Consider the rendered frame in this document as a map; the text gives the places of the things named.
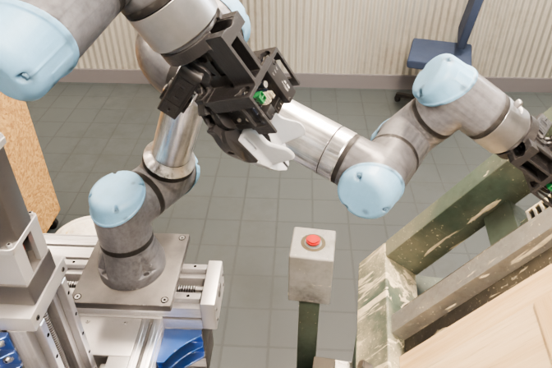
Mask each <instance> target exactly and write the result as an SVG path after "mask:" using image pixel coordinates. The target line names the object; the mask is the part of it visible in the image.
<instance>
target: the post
mask: <svg viewBox="0 0 552 368"><path fill-rule="evenodd" d="M319 312H320V304H319V303H311V302H304V301H299V314H298V335H297V368H312V366H313V358H314V357H315V356H316V345H317V333H318V323H319Z"/></svg>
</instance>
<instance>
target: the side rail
mask: <svg viewBox="0 0 552 368"><path fill-rule="evenodd" d="M543 114H544V115H545V116H546V117H547V118H548V119H549V120H550V121H551V122H552V107H550V108H549V109H548V110H547V111H545V112H544V113H543ZM530 193H531V192H530V189H529V187H528V185H527V181H526V179H525V177H524V175H523V172H522V171H521V170H519V169H518V168H516V167H515V166H513V165H512V164H511V163H510V162H509V159H502V158H500V157H499V156H498V155H496V154H492V155H491V156H490V157H489V158H488V159H487V160H486V161H484V162H483V163H482V164H480V165H479V166H478V167H477V168H475V169H474V170H473V171H472V172H470V173H469V174H468V175H467V176H465V177H464V178H463V179H462V180H461V181H460V182H458V183H457V184H456V185H455V186H453V187H452V188H451V189H450V190H448V191H447V192H446V193H445V194H443V195H442V196H441V197H440V198H439V199H437V200H436V201H435V202H434V203H433V204H432V205H430V206H429V207H428V208H426V209H425V210H424V211H423V212H421V213H420V214H419V215H417V216H416V217H415V218H414V219H413V220H412V221H411V222H410V223H408V224H407V225H406V226H404V227H403V228H402V229H400V230H399V231H398V232H397V233H395V234H394V235H393V236H392V237H391V238H389V239H388V240H387V241H386V255H387V257H389V258H390V259H391V260H393V261H395V262H396V263H398V264H400V265H401V266H402V267H404V268H406V269H408V270H409V271H411V272H413V273H414V274H416V275H418V274H419V273H420V272H421V271H423V270H424V269H426V268H427V267H429V266H430V265H432V264H433V263H434V262H435V261H437V260H438V259H440V258H441V257H442V256H444V255H445V254H447V253H448V252H450V251H451V250H452V249H453V248H454V247H456V246H458V245H459V244H460V243H462V242H464V241H465V240H466V239H468V238H469V237H470V236H471V235H473V234H474V233H475V232H477V231H479V230H480V229H481V228H483V227H484V226H485V221H484V217H485V216H487V215H488V214H490V213H491V212H493V211H494V210H495V209H497V208H498V207H500V206H501V205H502V204H503V203H504V202H506V201H507V200H510V201H512V202H513V203H514V204H516V203H517V202H518V201H520V200H521V199H522V198H524V197H525V196H527V195H528V194H530Z"/></svg>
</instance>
